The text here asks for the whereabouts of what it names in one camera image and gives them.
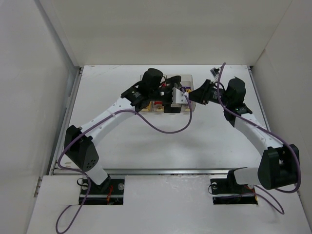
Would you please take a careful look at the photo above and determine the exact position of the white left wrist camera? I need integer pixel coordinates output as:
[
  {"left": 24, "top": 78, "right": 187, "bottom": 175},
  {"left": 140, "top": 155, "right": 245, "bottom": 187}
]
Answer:
[{"left": 172, "top": 88, "right": 188, "bottom": 105}]

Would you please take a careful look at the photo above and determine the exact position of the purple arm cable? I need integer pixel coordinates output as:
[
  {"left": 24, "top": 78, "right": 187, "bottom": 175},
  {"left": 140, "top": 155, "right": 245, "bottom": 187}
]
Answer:
[
  {"left": 215, "top": 62, "right": 302, "bottom": 215},
  {"left": 55, "top": 94, "right": 193, "bottom": 234}
]

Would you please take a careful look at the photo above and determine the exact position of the front aluminium rail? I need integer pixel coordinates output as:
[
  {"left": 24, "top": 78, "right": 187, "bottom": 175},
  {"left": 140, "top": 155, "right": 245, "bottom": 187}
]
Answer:
[{"left": 104, "top": 168, "right": 234, "bottom": 175}]

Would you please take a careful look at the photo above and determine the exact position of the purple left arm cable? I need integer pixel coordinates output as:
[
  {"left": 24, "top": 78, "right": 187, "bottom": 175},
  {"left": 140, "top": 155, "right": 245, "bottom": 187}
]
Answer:
[{"left": 55, "top": 94, "right": 193, "bottom": 234}]

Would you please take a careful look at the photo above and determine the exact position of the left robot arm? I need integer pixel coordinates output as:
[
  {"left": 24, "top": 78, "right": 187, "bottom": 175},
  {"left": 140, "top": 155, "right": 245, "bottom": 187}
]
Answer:
[{"left": 64, "top": 68, "right": 186, "bottom": 192}]

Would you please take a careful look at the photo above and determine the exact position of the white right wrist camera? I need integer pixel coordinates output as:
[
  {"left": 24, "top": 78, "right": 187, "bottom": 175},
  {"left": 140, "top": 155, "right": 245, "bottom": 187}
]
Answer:
[{"left": 210, "top": 68, "right": 220, "bottom": 77}]

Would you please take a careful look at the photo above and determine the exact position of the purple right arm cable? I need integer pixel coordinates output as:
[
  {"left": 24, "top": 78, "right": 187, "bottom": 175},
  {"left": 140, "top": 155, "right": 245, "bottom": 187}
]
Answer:
[{"left": 215, "top": 62, "right": 302, "bottom": 215}]

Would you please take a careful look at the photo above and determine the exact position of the purple yellow lego figure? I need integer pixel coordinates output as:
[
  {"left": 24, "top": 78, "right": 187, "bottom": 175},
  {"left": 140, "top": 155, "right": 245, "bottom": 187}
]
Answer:
[{"left": 181, "top": 86, "right": 192, "bottom": 93}]

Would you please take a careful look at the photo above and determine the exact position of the right aluminium frame rail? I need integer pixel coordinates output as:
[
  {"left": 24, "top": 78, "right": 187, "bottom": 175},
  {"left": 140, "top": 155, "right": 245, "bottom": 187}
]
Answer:
[{"left": 247, "top": 66, "right": 270, "bottom": 130}]

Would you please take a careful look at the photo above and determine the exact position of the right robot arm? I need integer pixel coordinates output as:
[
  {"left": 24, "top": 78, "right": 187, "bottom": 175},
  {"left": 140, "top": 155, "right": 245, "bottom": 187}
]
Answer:
[{"left": 189, "top": 77, "right": 300, "bottom": 190}]

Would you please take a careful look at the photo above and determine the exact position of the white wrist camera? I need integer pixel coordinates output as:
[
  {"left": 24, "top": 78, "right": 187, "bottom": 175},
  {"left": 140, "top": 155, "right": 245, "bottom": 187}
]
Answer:
[
  {"left": 210, "top": 68, "right": 220, "bottom": 77},
  {"left": 172, "top": 88, "right": 188, "bottom": 105}
]

